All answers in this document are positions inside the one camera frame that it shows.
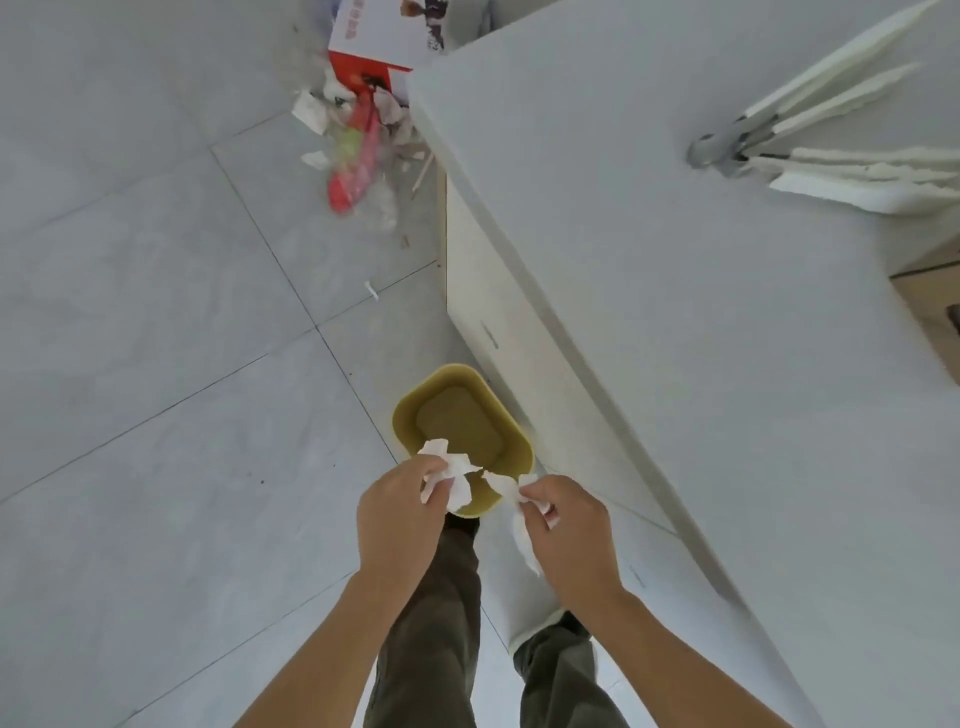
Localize person's right hand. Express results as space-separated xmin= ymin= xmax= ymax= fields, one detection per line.
xmin=519 ymin=476 xmax=629 ymax=610

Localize person's left hand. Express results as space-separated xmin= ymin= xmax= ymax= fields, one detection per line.
xmin=356 ymin=454 xmax=456 ymax=576

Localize long torn white tissue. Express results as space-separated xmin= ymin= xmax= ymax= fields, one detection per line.
xmin=481 ymin=469 xmax=561 ymax=578

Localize person's left forearm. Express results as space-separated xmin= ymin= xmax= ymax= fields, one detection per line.
xmin=234 ymin=556 xmax=445 ymax=728

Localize person's right forearm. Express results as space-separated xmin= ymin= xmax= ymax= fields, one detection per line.
xmin=570 ymin=586 xmax=792 ymax=728

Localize olive yellow waste bin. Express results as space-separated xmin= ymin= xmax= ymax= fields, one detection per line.
xmin=393 ymin=363 xmax=536 ymax=520

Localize olive grey trousers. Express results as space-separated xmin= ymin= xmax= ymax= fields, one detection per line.
xmin=363 ymin=517 xmax=631 ymax=728

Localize white cabinet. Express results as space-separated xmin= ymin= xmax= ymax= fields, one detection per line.
xmin=408 ymin=0 xmax=960 ymax=728

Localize clear plastic bag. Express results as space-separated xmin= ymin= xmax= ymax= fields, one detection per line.
xmin=279 ymin=30 xmax=415 ymax=232

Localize red snack packet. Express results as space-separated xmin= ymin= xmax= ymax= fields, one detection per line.
xmin=327 ymin=96 xmax=384 ymax=216

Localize brown wooden board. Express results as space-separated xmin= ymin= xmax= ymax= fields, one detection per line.
xmin=889 ymin=238 xmax=960 ymax=363

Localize white folding rack, metal hinge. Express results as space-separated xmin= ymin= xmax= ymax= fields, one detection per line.
xmin=687 ymin=0 xmax=960 ymax=217

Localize red and white carton box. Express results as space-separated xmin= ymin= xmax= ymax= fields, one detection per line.
xmin=327 ymin=0 xmax=453 ymax=96

